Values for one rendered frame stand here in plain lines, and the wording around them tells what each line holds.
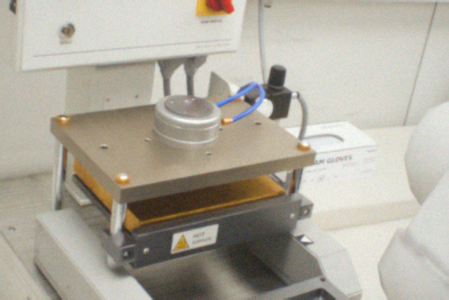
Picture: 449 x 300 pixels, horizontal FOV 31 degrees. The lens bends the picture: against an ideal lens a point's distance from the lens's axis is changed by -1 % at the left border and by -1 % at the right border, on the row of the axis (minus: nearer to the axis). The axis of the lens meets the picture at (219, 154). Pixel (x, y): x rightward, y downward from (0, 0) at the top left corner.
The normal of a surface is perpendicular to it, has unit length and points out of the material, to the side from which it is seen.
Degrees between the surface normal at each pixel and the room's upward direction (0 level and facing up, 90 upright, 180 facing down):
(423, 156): 75
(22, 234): 0
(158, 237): 90
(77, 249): 0
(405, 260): 66
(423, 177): 85
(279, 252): 90
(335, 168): 90
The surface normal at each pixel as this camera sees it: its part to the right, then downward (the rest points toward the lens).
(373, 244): 0.15, -0.88
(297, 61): 0.44, 0.46
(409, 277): -0.81, -0.30
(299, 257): -0.82, 0.15
